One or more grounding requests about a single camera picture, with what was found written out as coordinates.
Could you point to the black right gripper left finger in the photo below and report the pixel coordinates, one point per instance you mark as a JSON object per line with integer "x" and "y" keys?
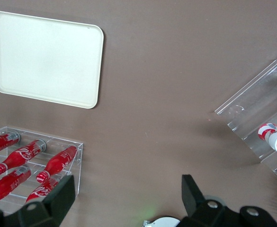
{"x": 53, "y": 203}

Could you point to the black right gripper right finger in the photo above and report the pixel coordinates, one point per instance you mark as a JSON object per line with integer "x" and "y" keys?
{"x": 199, "y": 212}

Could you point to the cream rectangular plastic tray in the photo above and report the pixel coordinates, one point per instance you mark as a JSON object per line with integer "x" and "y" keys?
{"x": 46, "y": 61}

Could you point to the white round disc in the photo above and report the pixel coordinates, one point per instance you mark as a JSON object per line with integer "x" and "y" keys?
{"x": 166, "y": 221}

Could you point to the clear acrylic bottle rack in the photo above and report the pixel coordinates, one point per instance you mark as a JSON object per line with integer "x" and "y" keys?
{"x": 77, "y": 160}

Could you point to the white red yogurt cup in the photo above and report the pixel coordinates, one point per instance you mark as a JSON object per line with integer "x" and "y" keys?
{"x": 276, "y": 139}

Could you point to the clear acrylic stepped shelf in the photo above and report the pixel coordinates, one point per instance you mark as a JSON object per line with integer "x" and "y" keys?
{"x": 259, "y": 99}

